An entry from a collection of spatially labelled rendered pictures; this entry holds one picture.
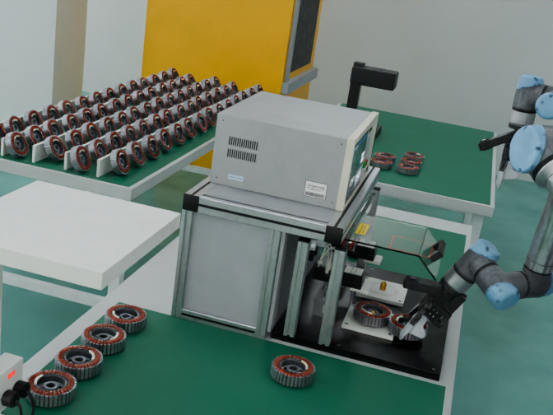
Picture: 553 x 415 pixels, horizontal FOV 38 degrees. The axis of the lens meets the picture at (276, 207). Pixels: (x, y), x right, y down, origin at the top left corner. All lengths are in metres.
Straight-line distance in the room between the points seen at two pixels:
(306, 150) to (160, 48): 4.05
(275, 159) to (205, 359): 0.57
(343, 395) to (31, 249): 0.91
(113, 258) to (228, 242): 0.73
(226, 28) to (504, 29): 2.69
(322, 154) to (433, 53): 5.41
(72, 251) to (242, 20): 4.51
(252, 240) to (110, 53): 6.37
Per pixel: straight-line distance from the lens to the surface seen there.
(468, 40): 7.50
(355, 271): 2.33
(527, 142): 2.00
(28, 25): 6.05
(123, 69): 8.36
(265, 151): 2.20
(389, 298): 2.54
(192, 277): 2.24
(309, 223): 2.08
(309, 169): 2.18
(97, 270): 1.44
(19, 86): 6.15
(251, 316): 2.23
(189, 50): 6.06
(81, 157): 3.46
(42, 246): 1.53
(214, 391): 1.98
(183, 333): 2.21
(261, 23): 5.86
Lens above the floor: 1.80
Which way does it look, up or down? 19 degrees down
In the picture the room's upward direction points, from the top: 8 degrees clockwise
